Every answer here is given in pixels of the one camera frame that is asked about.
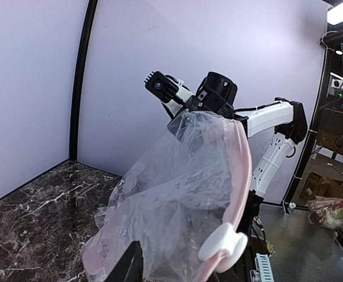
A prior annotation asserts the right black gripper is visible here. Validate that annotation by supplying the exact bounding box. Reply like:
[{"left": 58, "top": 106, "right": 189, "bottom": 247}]
[{"left": 186, "top": 72, "right": 238, "bottom": 119}]

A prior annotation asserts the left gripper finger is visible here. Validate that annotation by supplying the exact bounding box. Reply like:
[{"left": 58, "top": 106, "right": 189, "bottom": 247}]
[{"left": 104, "top": 241, "right": 143, "bottom": 282}]

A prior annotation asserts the large pink zip bag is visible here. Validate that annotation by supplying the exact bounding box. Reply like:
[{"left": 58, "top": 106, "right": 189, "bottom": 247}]
[{"left": 81, "top": 111, "right": 252, "bottom": 281}]

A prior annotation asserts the cardboard box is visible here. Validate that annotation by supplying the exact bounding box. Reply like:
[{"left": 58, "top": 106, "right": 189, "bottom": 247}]
[{"left": 300, "top": 172, "right": 343, "bottom": 202}]

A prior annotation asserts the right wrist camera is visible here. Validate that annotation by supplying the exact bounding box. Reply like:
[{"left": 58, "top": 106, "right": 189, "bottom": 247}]
[{"left": 144, "top": 71, "right": 194, "bottom": 106}]

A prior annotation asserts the right black frame post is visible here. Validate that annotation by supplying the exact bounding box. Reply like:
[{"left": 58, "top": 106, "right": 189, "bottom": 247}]
[{"left": 282, "top": 49, "right": 333, "bottom": 214}]

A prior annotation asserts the black frame post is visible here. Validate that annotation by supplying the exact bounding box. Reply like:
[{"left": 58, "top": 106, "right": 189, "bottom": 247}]
[
  {"left": 68, "top": 0, "right": 99, "bottom": 162},
  {"left": 282, "top": 49, "right": 333, "bottom": 214}
]

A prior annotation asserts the white cable duct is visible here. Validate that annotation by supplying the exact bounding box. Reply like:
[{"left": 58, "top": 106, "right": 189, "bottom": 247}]
[{"left": 250, "top": 253, "right": 274, "bottom": 282}]

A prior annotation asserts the left black frame post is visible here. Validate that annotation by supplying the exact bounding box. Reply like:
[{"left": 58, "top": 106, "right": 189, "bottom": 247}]
[{"left": 68, "top": 0, "right": 99, "bottom": 162}]

